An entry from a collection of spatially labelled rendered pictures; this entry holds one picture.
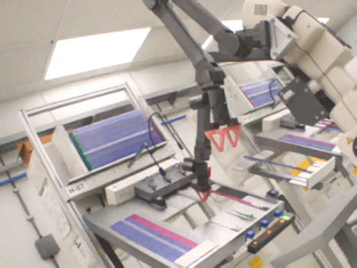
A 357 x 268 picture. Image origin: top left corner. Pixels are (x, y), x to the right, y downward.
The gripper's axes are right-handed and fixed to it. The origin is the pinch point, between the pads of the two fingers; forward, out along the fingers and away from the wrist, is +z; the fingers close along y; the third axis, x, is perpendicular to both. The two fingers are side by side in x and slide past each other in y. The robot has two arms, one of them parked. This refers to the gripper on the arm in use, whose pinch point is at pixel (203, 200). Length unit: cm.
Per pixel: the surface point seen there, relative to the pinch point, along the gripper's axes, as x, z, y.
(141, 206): -22.7, 1.3, 21.9
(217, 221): 16.9, 1.3, 10.1
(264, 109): -47, -13, -124
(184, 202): -8.3, 1.3, 5.5
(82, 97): -83, -47, 12
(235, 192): 4.7, 2.2, -19.3
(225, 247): 33.6, 1.0, 25.0
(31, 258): -157, 85, 46
